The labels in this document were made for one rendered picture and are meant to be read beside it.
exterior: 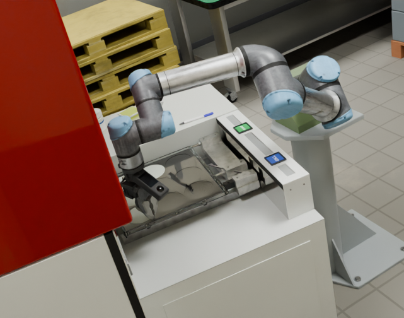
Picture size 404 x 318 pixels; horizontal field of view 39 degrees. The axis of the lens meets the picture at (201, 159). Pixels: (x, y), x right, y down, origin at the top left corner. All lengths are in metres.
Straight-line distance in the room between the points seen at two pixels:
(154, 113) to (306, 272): 0.73
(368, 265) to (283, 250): 1.06
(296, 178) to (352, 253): 1.17
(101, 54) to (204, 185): 2.24
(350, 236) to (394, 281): 0.29
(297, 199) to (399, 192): 1.52
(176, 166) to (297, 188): 0.51
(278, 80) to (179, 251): 0.62
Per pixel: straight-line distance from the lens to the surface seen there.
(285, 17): 5.27
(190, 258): 1.82
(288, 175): 1.84
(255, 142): 2.04
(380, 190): 3.33
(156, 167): 2.14
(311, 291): 2.03
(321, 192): 2.52
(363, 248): 2.95
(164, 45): 4.23
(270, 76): 1.76
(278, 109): 1.75
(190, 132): 2.22
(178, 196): 1.96
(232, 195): 2.00
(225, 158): 2.13
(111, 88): 4.15
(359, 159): 3.59
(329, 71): 2.17
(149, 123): 1.70
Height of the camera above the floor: 2.00
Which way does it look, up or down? 31 degrees down
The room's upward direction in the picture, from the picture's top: 14 degrees counter-clockwise
